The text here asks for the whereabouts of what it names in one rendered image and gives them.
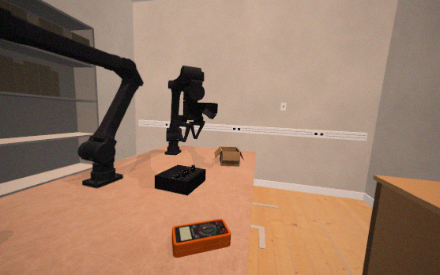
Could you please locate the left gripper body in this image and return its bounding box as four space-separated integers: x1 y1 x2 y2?
173 100 205 122

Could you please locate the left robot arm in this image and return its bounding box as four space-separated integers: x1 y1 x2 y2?
164 66 218 155

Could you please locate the orange digital multimeter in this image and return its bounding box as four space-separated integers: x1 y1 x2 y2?
171 219 231 258

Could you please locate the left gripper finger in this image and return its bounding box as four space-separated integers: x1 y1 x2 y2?
173 122 192 142
189 122 205 139

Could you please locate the black lighting desk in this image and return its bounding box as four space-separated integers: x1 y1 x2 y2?
155 165 206 195

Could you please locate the brown cardboard box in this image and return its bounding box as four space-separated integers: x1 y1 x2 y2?
215 146 244 167

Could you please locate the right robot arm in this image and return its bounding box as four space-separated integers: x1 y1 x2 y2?
0 7 144 188

